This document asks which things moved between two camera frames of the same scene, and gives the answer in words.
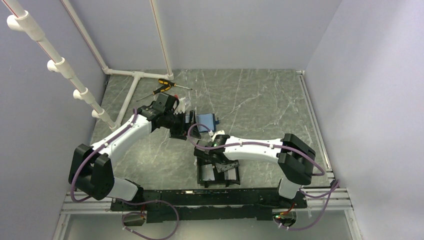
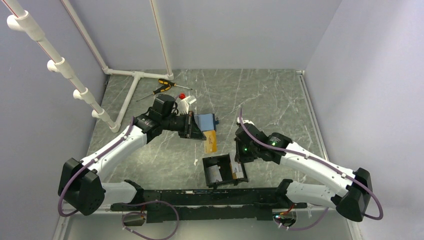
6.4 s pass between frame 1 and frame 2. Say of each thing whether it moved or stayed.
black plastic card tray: moved
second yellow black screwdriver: stayed
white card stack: moved
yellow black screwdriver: stayed
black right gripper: moved
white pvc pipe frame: stayed
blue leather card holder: stayed
